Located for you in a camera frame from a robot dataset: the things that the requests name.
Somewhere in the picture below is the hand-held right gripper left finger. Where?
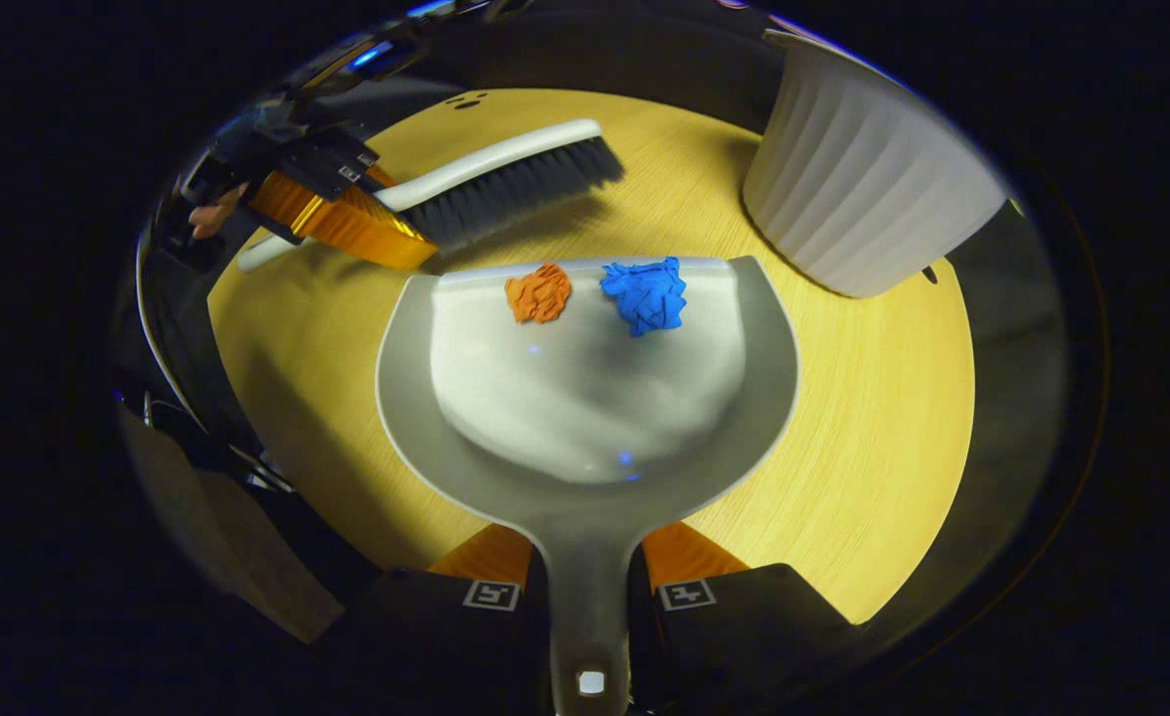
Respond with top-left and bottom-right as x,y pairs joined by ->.
346,522 -> 551,716

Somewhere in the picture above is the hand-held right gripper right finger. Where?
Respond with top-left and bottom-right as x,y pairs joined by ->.
627,521 -> 874,716

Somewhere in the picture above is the small white broom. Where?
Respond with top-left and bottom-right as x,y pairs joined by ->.
237,118 -> 626,273

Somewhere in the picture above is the orange paper trash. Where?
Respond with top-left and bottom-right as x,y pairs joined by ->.
504,263 -> 574,325

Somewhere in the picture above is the white dustpan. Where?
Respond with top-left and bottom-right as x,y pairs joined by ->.
375,256 -> 801,716

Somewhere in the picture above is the blue paper trash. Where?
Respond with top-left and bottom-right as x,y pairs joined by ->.
599,257 -> 689,338

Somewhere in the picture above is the white garbage bin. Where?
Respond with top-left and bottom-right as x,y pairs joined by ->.
742,28 -> 1009,299

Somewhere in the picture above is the wooden desktop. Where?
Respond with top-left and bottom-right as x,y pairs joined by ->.
207,88 -> 976,626

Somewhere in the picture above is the person's beige printed garment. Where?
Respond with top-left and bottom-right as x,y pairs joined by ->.
117,403 -> 347,644

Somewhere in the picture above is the white cable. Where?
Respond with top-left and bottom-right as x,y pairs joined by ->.
142,393 -> 292,493

